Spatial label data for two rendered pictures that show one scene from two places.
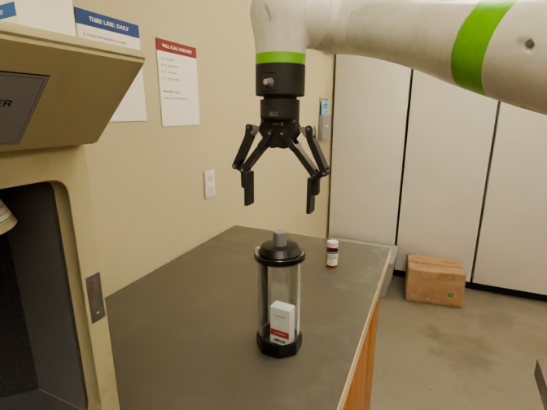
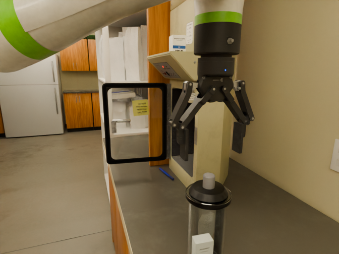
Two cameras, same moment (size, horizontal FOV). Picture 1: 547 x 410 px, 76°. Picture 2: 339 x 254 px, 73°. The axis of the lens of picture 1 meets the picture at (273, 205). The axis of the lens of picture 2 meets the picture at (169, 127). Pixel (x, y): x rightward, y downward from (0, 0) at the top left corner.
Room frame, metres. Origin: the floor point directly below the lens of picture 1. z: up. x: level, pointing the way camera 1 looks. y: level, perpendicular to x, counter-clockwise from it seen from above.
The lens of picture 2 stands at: (0.97, -0.42, 1.44)
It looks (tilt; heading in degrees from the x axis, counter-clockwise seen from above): 14 degrees down; 136
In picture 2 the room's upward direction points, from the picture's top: straight up
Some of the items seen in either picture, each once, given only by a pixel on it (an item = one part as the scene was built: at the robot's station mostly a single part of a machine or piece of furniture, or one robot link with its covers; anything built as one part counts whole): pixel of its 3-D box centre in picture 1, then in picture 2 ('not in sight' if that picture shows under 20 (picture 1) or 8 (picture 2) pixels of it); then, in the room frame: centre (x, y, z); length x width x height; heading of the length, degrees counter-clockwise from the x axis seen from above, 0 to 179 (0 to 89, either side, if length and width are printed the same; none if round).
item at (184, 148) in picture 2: (311, 194); (184, 143); (0.66, -0.07, 1.29); 0.03 x 0.01 x 0.07; 155
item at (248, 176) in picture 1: (249, 188); (237, 137); (0.72, 0.05, 1.29); 0.03 x 0.01 x 0.07; 155
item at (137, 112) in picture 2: not in sight; (136, 124); (0.08, 0.22, 1.19); 0.30 x 0.01 x 0.40; 59
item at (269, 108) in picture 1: (279, 123); (215, 79); (0.69, -0.01, 1.43); 0.08 x 0.07 x 0.09; 65
